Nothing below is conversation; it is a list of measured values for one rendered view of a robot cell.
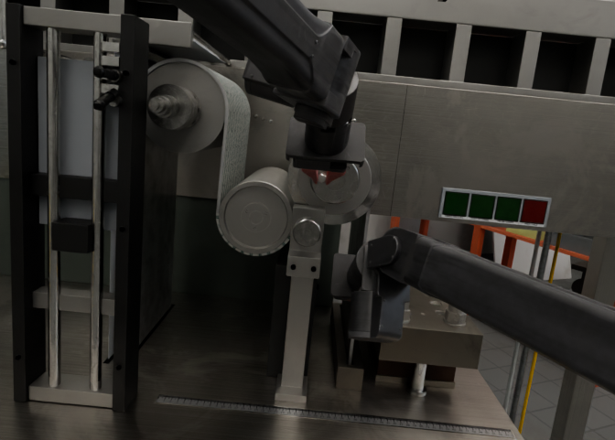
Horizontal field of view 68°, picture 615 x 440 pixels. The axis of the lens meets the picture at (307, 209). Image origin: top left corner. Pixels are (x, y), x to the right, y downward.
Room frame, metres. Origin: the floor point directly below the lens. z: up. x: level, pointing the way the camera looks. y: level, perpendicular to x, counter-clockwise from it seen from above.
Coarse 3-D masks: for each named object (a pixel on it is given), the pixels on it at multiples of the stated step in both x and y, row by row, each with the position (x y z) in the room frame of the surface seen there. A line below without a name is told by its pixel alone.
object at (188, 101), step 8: (160, 88) 0.66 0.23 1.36; (168, 88) 0.66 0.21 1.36; (176, 88) 0.66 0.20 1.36; (184, 88) 0.70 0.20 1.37; (152, 96) 0.66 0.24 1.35; (176, 96) 0.66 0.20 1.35; (184, 96) 0.66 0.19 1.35; (192, 96) 0.69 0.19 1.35; (184, 104) 0.66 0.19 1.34; (192, 104) 0.67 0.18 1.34; (184, 112) 0.66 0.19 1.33; (192, 112) 0.67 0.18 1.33; (200, 112) 0.72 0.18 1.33; (152, 120) 0.67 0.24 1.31; (160, 120) 0.66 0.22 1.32; (168, 120) 0.66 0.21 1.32; (176, 120) 0.66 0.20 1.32; (184, 120) 0.66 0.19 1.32; (192, 120) 0.69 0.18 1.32; (168, 128) 0.67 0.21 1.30; (176, 128) 0.67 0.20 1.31; (184, 128) 0.71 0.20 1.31
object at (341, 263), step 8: (336, 256) 0.67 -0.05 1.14; (344, 256) 0.67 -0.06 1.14; (352, 256) 0.67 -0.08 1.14; (336, 264) 0.67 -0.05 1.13; (344, 264) 0.67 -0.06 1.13; (336, 272) 0.66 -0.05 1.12; (344, 272) 0.66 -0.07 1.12; (336, 280) 0.65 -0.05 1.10; (344, 280) 0.65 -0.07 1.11; (352, 280) 0.62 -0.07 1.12; (336, 288) 0.65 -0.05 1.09; (344, 288) 0.65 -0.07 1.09; (352, 288) 0.64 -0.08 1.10; (344, 296) 0.64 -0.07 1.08
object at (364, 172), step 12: (300, 168) 0.71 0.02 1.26; (360, 168) 0.71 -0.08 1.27; (300, 180) 0.71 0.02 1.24; (360, 180) 0.71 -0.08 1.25; (300, 192) 0.71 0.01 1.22; (312, 192) 0.71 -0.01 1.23; (360, 192) 0.71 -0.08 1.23; (312, 204) 0.71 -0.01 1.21; (324, 204) 0.71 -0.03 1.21; (336, 204) 0.71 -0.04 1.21; (348, 204) 0.71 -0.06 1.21; (360, 204) 0.71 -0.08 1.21
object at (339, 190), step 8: (352, 168) 0.69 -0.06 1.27; (344, 176) 0.70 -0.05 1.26; (352, 176) 0.69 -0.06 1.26; (312, 184) 0.69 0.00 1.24; (320, 184) 0.69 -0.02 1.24; (336, 184) 0.69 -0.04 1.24; (344, 184) 0.70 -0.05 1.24; (352, 184) 0.69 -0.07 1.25; (320, 192) 0.69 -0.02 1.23; (328, 192) 0.69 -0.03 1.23; (336, 192) 0.69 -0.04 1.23; (344, 192) 0.69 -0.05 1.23; (352, 192) 0.69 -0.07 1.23; (328, 200) 0.69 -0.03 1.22; (336, 200) 0.69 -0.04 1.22; (344, 200) 0.69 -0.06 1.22
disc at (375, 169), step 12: (372, 156) 0.71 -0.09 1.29; (288, 168) 0.72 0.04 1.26; (372, 168) 0.71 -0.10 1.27; (288, 180) 0.71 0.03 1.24; (372, 180) 0.71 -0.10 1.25; (372, 192) 0.71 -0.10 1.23; (300, 204) 0.71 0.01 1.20; (372, 204) 0.71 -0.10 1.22; (336, 216) 0.71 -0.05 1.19; (348, 216) 0.71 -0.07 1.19; (360, 216) 0.71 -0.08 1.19
